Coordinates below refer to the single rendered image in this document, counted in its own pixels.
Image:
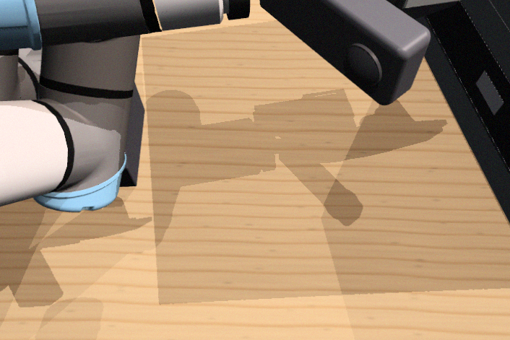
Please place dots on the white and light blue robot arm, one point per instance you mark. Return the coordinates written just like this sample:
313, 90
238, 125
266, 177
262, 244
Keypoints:
65, 135

